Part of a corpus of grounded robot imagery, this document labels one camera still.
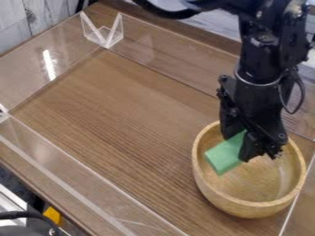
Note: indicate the clear acrylic corner bracket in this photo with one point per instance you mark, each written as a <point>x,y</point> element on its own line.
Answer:
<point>105,36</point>

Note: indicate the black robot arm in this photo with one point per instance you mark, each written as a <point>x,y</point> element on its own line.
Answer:
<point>273,32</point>

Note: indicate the green rectangular block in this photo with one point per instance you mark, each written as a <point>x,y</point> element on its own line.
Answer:
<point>223,155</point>

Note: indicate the brown wooden bowl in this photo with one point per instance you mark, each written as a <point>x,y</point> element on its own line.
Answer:
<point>259,187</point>

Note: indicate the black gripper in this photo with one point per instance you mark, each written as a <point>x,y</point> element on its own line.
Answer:
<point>251,109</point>

